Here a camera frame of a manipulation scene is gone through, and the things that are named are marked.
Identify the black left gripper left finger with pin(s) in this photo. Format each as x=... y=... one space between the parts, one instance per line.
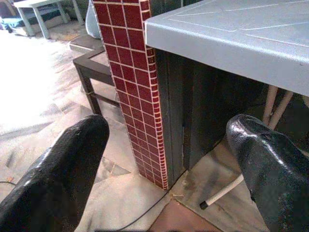
x=55 y=183

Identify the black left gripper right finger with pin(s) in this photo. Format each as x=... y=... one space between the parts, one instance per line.
x=272 y=174

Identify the white metal table leg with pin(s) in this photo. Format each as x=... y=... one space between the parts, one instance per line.
x=270 y=106
x=222 y=193
x=281 y=110

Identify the black metal bench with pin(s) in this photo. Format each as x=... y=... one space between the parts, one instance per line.
x=95 y=70

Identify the red tiled counter pillar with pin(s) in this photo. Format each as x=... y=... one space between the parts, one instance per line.
x=135 y=72

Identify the grey plastic table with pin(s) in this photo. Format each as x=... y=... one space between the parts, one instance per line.
x=229 y=36

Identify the pale blue plastic tub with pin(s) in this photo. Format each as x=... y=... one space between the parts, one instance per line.
x=93 y=21

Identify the white wooden table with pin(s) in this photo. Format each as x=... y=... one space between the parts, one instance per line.
x=26 y=4

